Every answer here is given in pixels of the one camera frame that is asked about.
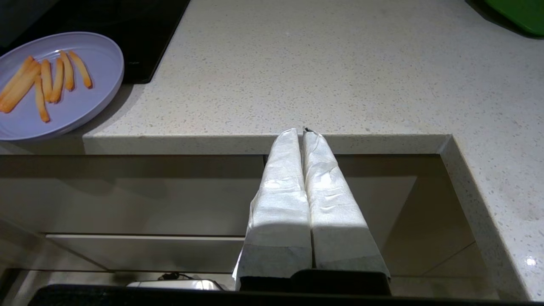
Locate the beige sink basin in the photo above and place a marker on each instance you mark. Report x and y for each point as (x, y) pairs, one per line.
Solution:
(127, 204)

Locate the orange carrot sticks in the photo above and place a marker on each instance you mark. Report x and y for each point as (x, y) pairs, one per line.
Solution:
(23, 83)

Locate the black induction cooktop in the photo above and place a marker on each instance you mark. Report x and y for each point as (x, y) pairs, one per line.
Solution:
(140, 34)

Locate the orange french fry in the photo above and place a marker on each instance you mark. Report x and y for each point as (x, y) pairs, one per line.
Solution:
(41, 100)
(67, 70)
(80, 70)
(57, 80)
(19, 73)
(10, 104)
(46, 80)

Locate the lilac round plate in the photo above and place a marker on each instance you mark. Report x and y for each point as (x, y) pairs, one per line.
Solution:
(97, 55)

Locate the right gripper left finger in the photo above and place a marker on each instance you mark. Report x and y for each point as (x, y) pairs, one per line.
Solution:
(280, 212)

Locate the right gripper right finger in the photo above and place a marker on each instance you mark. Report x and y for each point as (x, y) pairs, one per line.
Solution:
(335, 221)

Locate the green plastic tray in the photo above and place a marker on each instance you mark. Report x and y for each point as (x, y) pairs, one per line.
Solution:
(522, 12)

